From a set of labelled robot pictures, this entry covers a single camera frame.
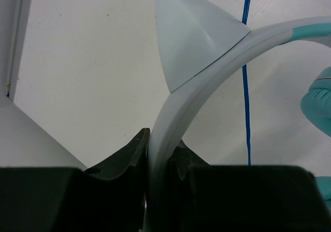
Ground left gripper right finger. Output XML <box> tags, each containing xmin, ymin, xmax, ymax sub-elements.
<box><xmin>167</xmin><ymin>142</ymin><xmax>330</xmax><ymax>231</ymax></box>

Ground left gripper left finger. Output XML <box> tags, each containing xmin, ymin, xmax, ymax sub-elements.
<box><xmin>1</xmin><ymin>128</ymin><xmax>151</xmax><ymax>231</ymax></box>

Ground teal cat-ear headphones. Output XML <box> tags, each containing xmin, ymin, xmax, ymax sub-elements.
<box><xmin>146</xmin><ymin>0</ymin><xmax>330</xmax><ymax>231</ymax></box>

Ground blue headphone cable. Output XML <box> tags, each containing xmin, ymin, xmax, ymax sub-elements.
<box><xmin>241</xmin><ymin>0</ymin><xmax>254</xmax><ymax>166</ymax></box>

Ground aluminium table frame rail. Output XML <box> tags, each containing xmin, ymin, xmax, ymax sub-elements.
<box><xmin>1</xmin><ymin>0</ymin><xmax>32</xmax><ymax>102</ymax></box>

